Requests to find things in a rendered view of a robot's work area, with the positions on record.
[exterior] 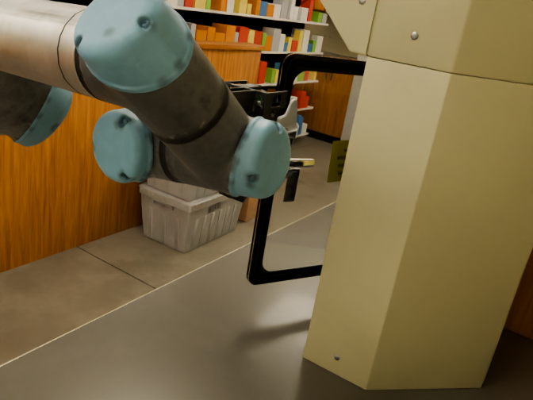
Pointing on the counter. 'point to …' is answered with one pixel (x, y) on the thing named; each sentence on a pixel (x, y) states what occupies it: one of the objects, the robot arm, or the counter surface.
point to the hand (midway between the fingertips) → (289, 129)
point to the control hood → (354, 22)
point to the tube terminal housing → (431, 198)
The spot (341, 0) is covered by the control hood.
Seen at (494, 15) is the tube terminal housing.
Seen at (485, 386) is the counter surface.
